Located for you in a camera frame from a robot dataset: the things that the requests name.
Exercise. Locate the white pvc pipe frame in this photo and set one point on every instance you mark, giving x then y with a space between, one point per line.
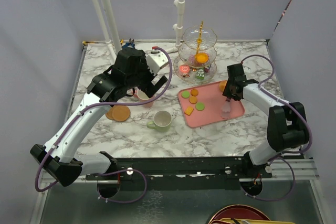
108 25

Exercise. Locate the pink serving tray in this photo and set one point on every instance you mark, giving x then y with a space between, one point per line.
212 97

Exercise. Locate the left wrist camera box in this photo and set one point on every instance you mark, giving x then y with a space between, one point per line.
156 62

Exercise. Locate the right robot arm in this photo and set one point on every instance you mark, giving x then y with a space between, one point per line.
287 125

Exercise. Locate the toy bread bun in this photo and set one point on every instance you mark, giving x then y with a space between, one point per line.
222 85

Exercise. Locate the pink mug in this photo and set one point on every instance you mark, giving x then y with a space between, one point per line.
142 97

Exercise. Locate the green mug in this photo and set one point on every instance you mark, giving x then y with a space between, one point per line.
161 122

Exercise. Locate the toy orange egg tart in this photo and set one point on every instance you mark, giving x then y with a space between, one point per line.
201 57

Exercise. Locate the three-tier glass dessert stand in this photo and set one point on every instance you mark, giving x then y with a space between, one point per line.
195 62

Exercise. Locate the toy yellow cracker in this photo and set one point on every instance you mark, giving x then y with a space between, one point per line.
188 111

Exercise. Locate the blue-handled pliers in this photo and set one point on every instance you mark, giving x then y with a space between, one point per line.
130 44

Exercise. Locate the toy green macaron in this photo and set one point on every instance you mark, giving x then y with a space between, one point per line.
200 106
185 94

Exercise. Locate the pink-handled metal tongs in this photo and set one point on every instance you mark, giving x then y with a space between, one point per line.
226 109

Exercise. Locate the yellow-handled tool at wall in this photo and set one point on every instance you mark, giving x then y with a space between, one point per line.
91 42

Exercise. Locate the toy brown chip cookie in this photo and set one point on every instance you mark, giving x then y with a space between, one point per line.
194 92

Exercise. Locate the cork coaster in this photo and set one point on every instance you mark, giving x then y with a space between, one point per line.
120 113
109 114

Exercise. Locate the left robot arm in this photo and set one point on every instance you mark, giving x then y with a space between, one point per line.
132 69

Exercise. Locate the toy green cake slice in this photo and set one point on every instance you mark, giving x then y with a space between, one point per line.
200 74

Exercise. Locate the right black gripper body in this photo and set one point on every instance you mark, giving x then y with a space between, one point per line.
228 91

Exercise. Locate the aluminium rail base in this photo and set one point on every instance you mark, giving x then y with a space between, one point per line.
183 171

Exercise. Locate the toy orange round cookie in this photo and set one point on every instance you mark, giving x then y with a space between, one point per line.
192 99

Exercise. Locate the red round tray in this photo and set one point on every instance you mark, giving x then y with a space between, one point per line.
239 211

